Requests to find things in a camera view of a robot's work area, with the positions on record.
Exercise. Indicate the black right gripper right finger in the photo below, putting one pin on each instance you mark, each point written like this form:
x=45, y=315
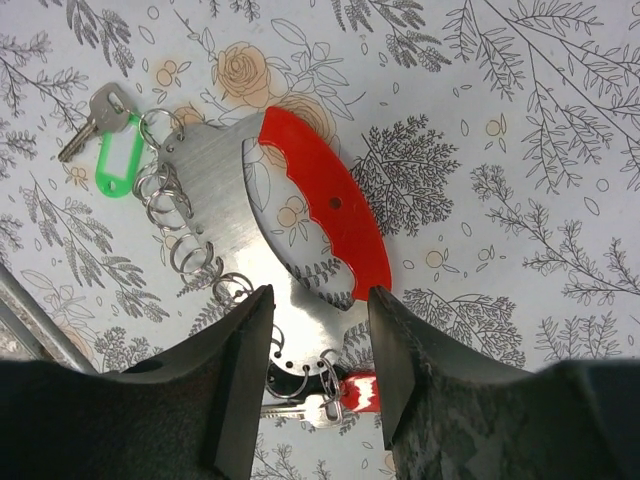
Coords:
x=450, y=412

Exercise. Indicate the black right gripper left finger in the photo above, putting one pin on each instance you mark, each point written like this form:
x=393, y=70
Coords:
x=190, y=412

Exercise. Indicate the red key tag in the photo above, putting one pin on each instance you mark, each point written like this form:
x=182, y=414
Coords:
x=359, y=393

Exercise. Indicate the red handled carabiner keyring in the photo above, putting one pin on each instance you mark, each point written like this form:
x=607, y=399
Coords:
x=267, y=202

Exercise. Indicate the green tagged key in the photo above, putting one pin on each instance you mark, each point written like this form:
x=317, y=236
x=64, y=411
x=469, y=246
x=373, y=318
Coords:
x=114, y=120

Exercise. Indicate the silver keys bunch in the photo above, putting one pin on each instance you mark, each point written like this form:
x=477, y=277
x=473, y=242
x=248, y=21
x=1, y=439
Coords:
x=312, y=398

